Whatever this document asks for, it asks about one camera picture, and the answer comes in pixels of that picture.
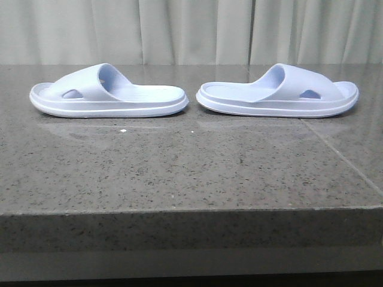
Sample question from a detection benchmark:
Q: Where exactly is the light blue slipper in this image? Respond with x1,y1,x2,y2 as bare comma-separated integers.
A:
196,63,359,118
29,63,189,118

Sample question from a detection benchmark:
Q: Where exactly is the pale green curtain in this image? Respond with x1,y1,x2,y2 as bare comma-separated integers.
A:
1,1,382,65

